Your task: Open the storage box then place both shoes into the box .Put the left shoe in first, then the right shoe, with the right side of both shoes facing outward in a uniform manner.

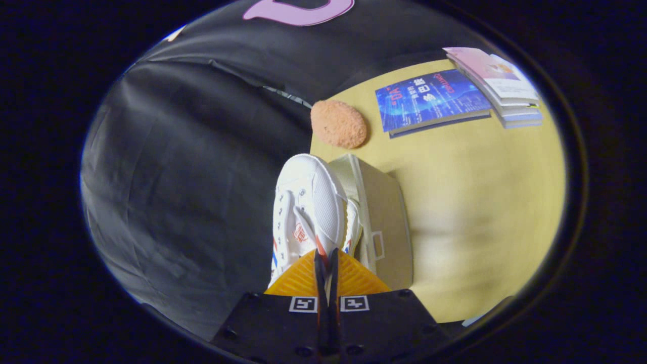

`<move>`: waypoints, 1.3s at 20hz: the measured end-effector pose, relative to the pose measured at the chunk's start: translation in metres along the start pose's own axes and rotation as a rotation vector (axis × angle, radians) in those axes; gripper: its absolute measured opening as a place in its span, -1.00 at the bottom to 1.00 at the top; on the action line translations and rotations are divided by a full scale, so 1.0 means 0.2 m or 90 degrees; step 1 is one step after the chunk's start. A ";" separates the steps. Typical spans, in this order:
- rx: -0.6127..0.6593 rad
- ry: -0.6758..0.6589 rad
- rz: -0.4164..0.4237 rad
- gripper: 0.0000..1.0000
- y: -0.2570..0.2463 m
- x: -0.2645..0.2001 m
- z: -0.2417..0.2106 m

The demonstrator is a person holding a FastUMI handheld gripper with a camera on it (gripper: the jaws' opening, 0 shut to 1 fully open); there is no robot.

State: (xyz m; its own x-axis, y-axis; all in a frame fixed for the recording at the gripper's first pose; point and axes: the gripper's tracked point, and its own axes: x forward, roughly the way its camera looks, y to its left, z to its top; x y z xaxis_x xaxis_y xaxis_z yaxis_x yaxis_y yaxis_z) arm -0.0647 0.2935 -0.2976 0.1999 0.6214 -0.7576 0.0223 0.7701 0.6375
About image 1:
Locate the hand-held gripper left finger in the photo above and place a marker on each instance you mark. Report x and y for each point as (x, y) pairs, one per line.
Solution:
(273, 323)

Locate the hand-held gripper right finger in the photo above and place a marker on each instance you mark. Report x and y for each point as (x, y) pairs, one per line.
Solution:
(384, 323)

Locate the white canvas shoe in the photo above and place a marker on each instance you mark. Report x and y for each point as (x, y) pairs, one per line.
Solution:
(354, 222)
(323, 202)

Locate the beige storage box white lid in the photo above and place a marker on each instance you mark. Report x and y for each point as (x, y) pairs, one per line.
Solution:
(386, 212)

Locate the black backdrop cloth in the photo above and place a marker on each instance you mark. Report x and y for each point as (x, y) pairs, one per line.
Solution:
(192, 177)

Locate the orange fluffy pad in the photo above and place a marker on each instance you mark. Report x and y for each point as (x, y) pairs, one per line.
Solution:
(338, 124)

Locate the blue cover book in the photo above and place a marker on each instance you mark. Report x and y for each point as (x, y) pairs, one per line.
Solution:
(429, 98)

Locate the white and blue book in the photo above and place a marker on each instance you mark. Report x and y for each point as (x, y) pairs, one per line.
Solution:
(520, 119)

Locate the pink cover book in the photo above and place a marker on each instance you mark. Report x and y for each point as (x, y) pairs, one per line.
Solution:
(493, 76)

